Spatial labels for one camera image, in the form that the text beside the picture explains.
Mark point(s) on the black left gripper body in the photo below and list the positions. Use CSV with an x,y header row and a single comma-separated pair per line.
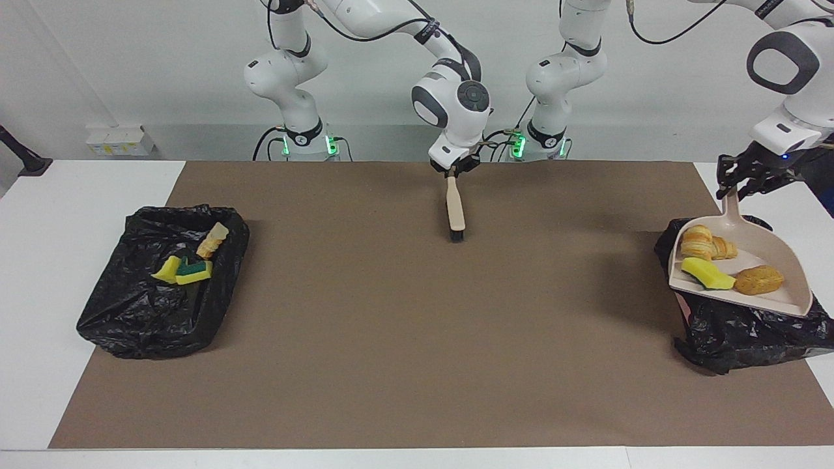
x,y
762,166

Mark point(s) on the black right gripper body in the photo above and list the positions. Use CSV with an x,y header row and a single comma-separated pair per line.
x,y
459,163

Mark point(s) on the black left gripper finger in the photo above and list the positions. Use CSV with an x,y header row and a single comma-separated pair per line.
x,y
725,187
749,189

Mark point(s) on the beige hand brush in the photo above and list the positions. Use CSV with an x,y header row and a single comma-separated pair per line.
x,y
455,208

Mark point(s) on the pale bread piece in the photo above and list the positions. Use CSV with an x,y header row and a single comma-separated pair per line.
x,y
724,249

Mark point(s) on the striped bread piece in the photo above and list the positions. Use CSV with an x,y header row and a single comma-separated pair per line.
x,y
212,241
696,243

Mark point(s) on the beige plastic dustpan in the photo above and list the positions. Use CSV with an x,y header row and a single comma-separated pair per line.
x,y
769,254

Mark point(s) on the yellow sponge piece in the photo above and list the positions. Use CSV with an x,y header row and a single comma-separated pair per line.
x,y
166,270
707,273
194,273

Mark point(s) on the brown bread roll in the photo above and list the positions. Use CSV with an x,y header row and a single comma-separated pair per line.
x,y
759,280

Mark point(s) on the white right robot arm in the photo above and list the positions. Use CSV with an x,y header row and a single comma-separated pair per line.
x,y
456,104

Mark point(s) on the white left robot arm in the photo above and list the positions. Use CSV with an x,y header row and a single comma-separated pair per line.
x,y
788,71

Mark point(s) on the black bag lined pink bin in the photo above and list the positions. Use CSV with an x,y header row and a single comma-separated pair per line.
x,y
736,332

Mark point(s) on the dark furniture panel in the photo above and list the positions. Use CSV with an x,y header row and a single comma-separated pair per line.
x,y
824,176

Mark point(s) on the brown table mat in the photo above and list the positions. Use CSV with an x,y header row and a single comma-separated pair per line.
x,y
391,326

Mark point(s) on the white power strip box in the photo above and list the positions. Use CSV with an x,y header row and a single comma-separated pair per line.
x,y
120,140

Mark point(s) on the black camera stand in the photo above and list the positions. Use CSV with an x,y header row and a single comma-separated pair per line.
x,y
29,163

